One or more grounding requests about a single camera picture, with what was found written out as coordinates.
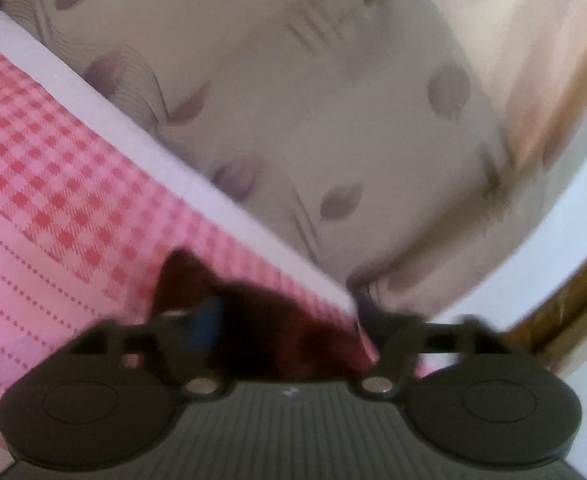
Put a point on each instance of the beige leaf print curtain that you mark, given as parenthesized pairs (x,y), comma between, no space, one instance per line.
(323,110)

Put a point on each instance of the dark red knitted garment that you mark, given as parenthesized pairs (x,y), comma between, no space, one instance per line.
(283,340)

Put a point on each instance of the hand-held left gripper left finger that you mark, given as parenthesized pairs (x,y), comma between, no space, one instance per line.
(208,321)

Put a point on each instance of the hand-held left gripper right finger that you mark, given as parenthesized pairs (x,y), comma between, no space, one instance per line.
(373,312)

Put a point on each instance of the pink checked bed sheet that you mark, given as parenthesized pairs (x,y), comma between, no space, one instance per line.
(73,200)

